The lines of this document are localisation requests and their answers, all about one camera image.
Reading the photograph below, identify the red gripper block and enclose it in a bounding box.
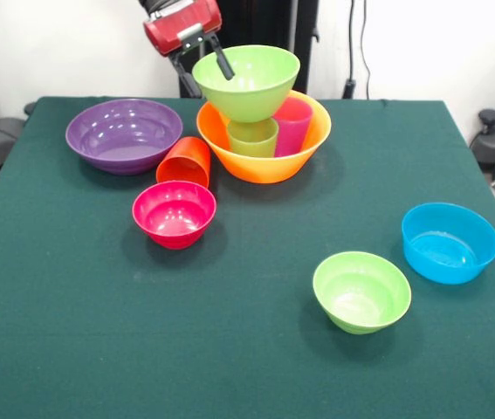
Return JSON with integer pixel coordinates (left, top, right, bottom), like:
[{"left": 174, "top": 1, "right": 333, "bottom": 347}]
[{"left": 142, "top": 0, "right": 236, "bottom": 100}]

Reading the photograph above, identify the large green bowl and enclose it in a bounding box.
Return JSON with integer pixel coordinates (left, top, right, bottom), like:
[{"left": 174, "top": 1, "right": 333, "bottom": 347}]
[{"left": 191, "top": 44, "right": 301, "bottom": 124}]

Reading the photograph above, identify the green cup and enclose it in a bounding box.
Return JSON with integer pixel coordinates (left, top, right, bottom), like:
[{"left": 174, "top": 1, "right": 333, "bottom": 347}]
[{"left": 226, "top": 117, "right": 280, "bottom": 159}]

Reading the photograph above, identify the purple cup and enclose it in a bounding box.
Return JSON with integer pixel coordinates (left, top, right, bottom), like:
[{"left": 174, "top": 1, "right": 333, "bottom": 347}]
[{"left": 272, "top": 96, "right": 314, "bottom": 159}]

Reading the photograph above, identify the large orange bowl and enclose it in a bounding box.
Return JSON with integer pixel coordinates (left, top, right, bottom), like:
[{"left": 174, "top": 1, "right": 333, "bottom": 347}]
[{"left": 196, "top": 89, "right": 333, "bottom": 185}]

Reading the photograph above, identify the red-orange cup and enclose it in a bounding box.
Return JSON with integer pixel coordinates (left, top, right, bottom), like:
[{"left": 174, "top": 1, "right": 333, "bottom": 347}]
[{"left": 155, "top": 136, "right": 212, "bottom": 189}]

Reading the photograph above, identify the purple bowl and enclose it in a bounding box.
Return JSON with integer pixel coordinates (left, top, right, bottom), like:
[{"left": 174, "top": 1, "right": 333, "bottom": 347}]
[{"left": 65, "top": 98, "right": 184, "bottom": 176}]

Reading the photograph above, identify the pink bowl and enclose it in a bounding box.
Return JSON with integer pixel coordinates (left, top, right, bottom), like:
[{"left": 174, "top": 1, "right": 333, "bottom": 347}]
[{"left": 131, "top": 180, "right": 218, "bottom": 251}]

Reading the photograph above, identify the dark green table cloth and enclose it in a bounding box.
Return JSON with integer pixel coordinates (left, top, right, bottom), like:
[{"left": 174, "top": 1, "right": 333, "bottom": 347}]
[{"left": 0, "top": 95, "right": 495, "bottom": 419}]

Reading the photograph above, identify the small green bowl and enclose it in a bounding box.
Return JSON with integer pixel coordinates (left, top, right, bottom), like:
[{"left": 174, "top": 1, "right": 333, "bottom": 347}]
[{"left": 312, "top": 251, "right": 413, "bottom": 336}]

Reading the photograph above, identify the blue bowl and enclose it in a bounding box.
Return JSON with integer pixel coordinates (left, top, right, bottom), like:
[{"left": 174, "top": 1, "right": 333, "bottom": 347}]
[{"left": 401, "top": 202, "right": 495, "bottom": 286}]

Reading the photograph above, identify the black wall cable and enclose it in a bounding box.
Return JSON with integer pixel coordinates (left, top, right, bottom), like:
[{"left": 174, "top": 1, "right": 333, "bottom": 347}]
[{"left": 343, "top": 0, "right": 373, "bottom": 100}]

